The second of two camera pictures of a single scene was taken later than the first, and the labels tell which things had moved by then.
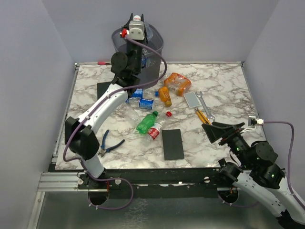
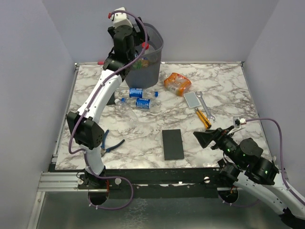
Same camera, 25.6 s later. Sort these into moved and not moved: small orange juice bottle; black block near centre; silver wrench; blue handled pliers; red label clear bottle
Moved: small orange juice bottle; red label clear bottle
Not moved: blue handled pliers; silver wrench; black block near centre
